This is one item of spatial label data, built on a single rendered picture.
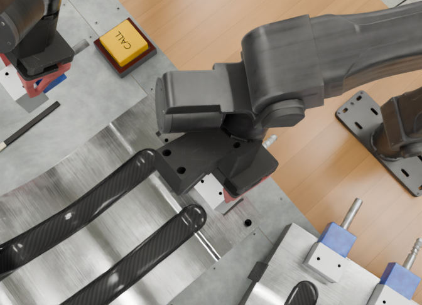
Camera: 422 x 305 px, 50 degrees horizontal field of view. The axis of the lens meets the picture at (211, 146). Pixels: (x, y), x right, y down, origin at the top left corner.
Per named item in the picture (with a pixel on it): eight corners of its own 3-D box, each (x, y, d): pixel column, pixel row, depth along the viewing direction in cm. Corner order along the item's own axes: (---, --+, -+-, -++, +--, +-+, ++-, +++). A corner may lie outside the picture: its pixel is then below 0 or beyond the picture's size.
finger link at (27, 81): (21, 117, 61) (27, 71, 54) (-9, 78, 62) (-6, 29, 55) (64, 98, 65) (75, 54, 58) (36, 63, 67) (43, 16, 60)
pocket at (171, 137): (179, 122, 73) (178, 115, 70) (200, 147, 72) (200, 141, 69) (157, 140, 72) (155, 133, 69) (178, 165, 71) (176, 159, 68)
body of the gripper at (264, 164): (237, 197, 53) (254, 164, 47) (184, 137, 57) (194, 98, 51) (275, 172, 56) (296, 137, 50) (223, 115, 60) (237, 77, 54)
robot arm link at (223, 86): (161, 157, 47) (181, 119, 36) (152, 81, 49) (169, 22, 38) (264, 150, 50) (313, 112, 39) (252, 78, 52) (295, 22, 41)
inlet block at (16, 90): (81, 38, 70) (72, 20, 65) (101, 61, 69) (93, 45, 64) (10, 89, 68) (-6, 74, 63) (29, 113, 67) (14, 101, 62)
